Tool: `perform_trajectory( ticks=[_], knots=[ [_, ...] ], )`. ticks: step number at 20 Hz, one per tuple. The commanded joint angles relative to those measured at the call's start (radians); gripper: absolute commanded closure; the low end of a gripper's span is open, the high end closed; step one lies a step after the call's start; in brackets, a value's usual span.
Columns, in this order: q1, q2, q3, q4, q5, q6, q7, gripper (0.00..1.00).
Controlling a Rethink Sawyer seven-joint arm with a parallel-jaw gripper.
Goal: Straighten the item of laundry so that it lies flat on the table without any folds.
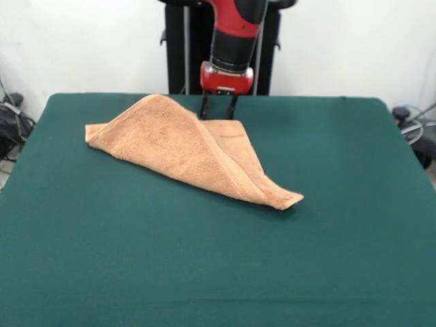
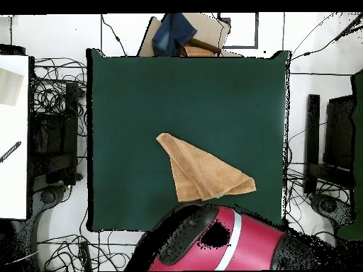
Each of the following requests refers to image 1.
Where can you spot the tan terry towel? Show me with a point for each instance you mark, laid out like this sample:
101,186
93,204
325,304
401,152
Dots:
170,146

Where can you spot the dark green table cloth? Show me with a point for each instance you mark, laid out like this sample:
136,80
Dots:
272,238

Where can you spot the grey chair base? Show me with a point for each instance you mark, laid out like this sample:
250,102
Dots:
419,143

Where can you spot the black chair base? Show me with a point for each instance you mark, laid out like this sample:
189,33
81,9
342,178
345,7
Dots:
13,119

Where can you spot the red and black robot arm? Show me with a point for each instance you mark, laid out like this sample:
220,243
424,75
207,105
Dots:
238,34

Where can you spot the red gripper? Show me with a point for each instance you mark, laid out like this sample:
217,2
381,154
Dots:
225,81

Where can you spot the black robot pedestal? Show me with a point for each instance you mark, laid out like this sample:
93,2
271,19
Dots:
272,51

